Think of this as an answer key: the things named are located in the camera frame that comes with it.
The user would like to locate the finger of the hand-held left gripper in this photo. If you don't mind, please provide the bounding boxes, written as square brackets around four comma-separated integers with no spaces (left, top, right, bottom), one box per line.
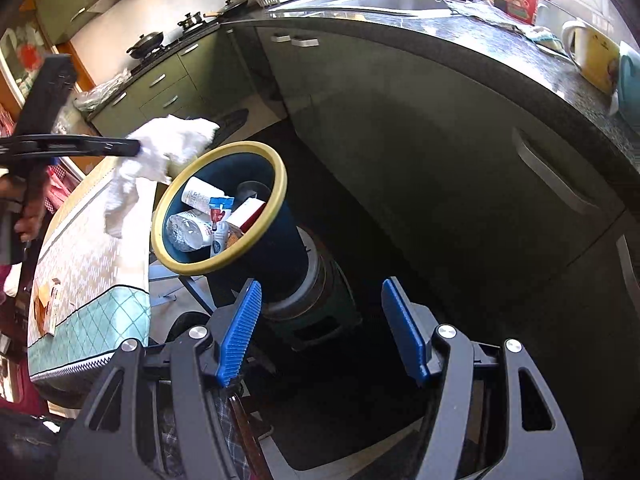
[212,108,250,143]
[0,132,142,158]

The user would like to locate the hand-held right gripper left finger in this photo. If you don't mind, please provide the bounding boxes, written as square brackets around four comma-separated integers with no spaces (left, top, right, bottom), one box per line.
[57,280,263,480]

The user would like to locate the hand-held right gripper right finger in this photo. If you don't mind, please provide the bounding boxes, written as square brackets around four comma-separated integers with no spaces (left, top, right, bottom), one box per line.
[381,276,583,480]

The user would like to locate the white cloth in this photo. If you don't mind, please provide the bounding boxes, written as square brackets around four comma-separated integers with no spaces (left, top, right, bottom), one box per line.
[103,116,221,240]

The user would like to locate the white cylindrical container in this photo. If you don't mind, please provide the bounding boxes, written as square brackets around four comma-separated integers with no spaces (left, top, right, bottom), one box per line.
[181,176,226,213]

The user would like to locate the blue white packet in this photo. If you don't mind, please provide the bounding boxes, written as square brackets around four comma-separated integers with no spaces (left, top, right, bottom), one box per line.
[207,195,237,257]

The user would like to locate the red carton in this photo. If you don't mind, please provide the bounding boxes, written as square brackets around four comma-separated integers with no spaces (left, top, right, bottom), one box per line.
[225,197,268,234]

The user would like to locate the dark trash bin yellow rim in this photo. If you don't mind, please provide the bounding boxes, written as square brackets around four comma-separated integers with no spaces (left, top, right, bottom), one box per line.
[150,141,321,311]

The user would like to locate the clear plastic bottle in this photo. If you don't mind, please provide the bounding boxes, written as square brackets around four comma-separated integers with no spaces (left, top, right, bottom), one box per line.
[166,210,232,254]

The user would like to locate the white cartoon snack packet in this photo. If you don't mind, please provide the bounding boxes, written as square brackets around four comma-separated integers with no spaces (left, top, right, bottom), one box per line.
[44,285,67,337]

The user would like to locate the person's left hand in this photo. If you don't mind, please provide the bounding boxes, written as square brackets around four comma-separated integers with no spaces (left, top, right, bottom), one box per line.
[0,172,51,246]

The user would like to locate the glass sliding door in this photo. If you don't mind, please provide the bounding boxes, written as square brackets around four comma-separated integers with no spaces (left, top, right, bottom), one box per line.
[0,22,53,108]

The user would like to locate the clear plastic bag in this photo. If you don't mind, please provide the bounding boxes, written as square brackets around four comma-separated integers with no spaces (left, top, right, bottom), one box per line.
[72,69,133,112]

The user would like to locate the green upper cabinets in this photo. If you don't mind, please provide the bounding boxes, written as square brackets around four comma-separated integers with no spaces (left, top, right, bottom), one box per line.
[30,0,166,47]

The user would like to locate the green cabinets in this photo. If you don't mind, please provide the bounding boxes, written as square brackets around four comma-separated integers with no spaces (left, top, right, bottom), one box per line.
[30,0,166,47]
[90,15,640,466]

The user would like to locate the grey green metal stand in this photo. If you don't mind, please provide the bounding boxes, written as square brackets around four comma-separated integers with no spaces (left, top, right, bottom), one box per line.
[260,227,364,354]

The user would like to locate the gas stove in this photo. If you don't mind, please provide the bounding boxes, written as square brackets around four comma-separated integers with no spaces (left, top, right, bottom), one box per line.
[127,15,222,67]

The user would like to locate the black wok with lid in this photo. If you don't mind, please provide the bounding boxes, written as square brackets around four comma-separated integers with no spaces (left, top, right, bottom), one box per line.
[126,31,165,59]

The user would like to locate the frying pan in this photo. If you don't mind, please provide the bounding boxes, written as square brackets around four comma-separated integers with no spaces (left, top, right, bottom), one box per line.
[202,0,251,19]

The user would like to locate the patterned tablecloth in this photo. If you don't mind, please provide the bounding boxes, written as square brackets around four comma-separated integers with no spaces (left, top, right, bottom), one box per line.
[25,160,153,380]

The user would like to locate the green lower cabinets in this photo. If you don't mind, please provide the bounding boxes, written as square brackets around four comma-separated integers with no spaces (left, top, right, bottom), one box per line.
[90,15,640,466]

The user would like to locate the steel double sink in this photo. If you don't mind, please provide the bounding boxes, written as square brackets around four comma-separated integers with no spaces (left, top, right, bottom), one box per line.
[269,0,452,17]

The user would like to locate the dark stone countertop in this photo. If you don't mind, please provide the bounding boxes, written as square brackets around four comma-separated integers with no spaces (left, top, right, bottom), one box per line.
[75,0,640,183]

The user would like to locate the red printed tub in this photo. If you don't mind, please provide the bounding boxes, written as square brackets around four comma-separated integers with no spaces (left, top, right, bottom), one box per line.
[504,0,549,27]

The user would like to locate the cream electric kettle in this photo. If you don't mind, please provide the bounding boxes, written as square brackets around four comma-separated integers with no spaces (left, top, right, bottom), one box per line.
[561,19,624,96]

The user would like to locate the light blue container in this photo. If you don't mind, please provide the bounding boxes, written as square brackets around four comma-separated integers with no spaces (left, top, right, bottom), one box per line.
[616,39,640,122]

